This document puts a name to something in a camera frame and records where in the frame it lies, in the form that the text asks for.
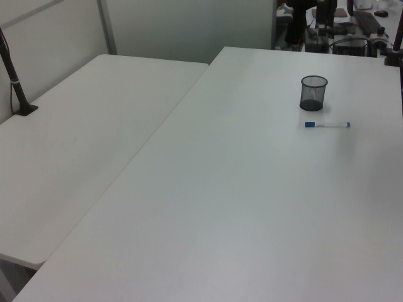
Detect white marker with blue cap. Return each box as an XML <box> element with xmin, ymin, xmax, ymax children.
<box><xmin>304</xmin><ymin>121</ymin><xmax>352</xmax><ymax>129</ymax></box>

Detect black mesh pen cup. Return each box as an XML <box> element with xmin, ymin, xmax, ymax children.
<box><xmin>298</xmin><ymin>75</ymin><xmax>329</xmax><ymax>112</ymax></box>

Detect white side table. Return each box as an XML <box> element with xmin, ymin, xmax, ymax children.
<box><xmin>0</xmin><ymin>53</ymin><xmax>210</xmax><ymax>270</ymax></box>

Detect grey partition panel edge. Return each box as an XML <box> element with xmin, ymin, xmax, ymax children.
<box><xmin>270</xmin><ymin>0</ymin><xmax>278</xmax><ymax>50</ymax></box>

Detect dark green equipment box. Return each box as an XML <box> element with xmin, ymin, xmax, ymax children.
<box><xmin>304</xmin><ymin>28</ymin><xmax>331</xmax><ymax>53</ymax></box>

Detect person legs black trousers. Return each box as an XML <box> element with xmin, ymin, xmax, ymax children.
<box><xmin>285</xmin><ymin>0</ymin><xmax>311</xmax><ymax>45</ymax></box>

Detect black control box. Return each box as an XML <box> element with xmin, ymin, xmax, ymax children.
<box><xmin>332</xmin><ymin>34</ymin><xmax>369</xmax><ymax>57</ymax></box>

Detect black device on stand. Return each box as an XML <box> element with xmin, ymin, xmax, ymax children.
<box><xmin>314</xmin><ymin>0</ymin><xmax>338</xmax><ymax>37</ymax></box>

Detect black pole with white tie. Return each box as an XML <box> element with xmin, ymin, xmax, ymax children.
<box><xmin>0</xmin><ymin>26</ymin><xmax>40</xmax><ymax>116</ymax></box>

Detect black keyboard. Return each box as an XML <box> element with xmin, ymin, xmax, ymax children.
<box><xmin>354</xmin><ymin>11</ymin><xmax>382</xmax><ymax>34</ymax></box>

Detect black camera pole clamp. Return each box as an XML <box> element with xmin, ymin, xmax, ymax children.
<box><xmin>382</xmin><ymin>12</ymin><xmax>403</xmax><ymax>67</ymax></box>

